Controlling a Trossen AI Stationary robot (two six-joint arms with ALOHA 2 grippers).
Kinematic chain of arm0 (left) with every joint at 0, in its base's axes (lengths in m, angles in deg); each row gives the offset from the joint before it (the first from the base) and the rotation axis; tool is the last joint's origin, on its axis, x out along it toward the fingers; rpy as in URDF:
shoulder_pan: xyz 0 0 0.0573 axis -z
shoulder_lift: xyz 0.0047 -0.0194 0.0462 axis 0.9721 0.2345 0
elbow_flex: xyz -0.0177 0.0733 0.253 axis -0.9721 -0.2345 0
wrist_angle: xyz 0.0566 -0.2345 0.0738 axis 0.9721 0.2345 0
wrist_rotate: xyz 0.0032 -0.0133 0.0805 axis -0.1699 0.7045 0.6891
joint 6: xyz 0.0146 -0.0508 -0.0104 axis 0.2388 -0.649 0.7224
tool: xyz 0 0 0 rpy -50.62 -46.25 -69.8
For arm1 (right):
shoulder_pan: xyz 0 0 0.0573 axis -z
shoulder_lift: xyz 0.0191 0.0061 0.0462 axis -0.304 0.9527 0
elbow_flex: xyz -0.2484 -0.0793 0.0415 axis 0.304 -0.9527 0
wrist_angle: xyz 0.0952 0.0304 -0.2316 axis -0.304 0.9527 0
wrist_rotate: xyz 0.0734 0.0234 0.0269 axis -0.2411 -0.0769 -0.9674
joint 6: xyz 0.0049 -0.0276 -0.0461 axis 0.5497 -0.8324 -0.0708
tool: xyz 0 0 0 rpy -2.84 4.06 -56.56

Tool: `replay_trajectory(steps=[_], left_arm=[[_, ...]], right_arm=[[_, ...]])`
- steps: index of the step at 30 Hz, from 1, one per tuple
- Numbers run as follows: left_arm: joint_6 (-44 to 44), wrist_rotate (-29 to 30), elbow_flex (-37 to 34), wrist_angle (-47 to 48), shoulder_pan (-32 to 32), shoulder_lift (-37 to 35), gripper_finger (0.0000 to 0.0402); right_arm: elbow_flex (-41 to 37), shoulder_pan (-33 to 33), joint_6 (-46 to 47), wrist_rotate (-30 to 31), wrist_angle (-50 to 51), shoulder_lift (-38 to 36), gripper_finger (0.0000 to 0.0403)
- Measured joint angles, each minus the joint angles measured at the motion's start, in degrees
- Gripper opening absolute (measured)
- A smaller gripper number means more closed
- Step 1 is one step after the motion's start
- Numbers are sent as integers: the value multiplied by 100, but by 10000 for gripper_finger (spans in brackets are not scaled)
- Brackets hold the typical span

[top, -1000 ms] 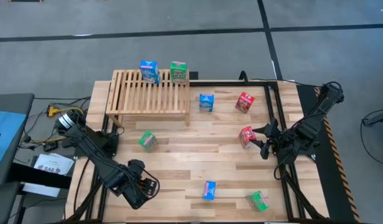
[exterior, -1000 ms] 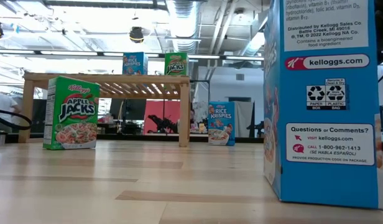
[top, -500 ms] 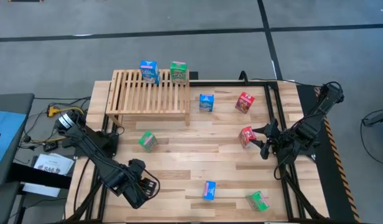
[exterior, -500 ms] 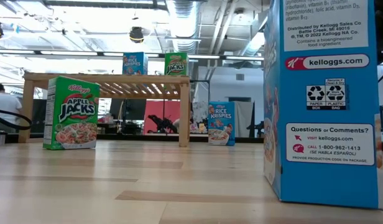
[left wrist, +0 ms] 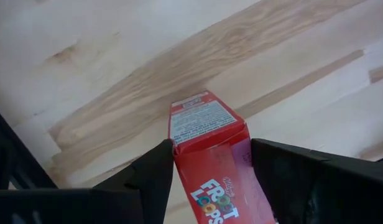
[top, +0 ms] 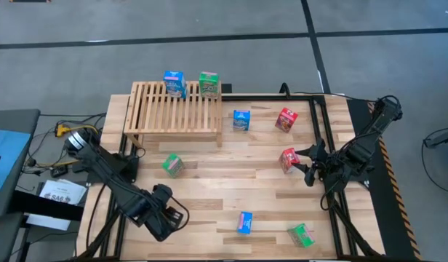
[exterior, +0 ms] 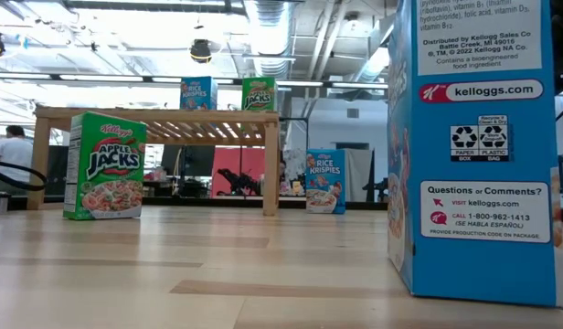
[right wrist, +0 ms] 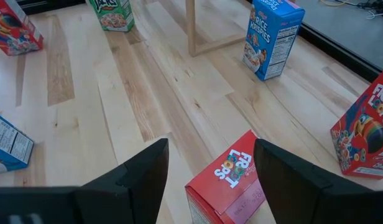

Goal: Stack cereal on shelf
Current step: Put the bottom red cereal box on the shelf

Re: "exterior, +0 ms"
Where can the blue Rice Krispies cereal box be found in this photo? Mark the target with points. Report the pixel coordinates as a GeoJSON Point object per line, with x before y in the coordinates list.
{"type": "Point", "coordinates": [482, 265]}
{"type": "Point", "coordinates": [325, 183]}
{"type": "Point", "coordinates": [198, 93]}

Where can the green Apple Jacks cereal box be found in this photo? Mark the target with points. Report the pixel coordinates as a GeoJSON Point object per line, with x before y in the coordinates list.
{"type": "Point", "coordinates": [258, 96]}
{"type": "Point", "coordinates": [112, 160]}

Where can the black idle robot arm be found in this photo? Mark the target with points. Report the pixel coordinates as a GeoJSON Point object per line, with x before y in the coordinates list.
{"type": "Point", "coordinates": [238, 183]}

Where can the slatted wooden shelf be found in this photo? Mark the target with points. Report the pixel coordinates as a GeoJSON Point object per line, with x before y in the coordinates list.
{"type": "Point", "coordinates": [172, 115]}

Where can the red partition panel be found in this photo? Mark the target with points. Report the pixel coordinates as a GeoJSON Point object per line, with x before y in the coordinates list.
{"type": "Point", "coordinates": [226, 160]}

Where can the white draped cloth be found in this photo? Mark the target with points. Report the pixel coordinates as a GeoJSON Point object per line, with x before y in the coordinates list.
{"type": "Point", "coordinates": [359, 176]}

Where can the black monitor screen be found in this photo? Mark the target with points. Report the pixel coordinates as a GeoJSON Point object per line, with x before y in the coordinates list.
{"type": "Point", "coordinates": [197, 160]}

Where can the long ceiling light bar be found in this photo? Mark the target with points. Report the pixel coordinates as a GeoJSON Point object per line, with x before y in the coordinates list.
{"type": "Point", "coordinates": [103, 78]}

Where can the person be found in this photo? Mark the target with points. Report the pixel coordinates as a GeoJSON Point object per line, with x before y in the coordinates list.
{"type": "Point", "coordinates": [12, 155]}

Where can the square wall vent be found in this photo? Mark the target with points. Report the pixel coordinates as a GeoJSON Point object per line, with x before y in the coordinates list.
{"type": "Point", "coordinates": [353, 113]}

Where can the black hanging dome camera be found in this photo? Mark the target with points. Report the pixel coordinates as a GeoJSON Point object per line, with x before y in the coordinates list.
{"type": "Point", "coordinates": [200, 51]}

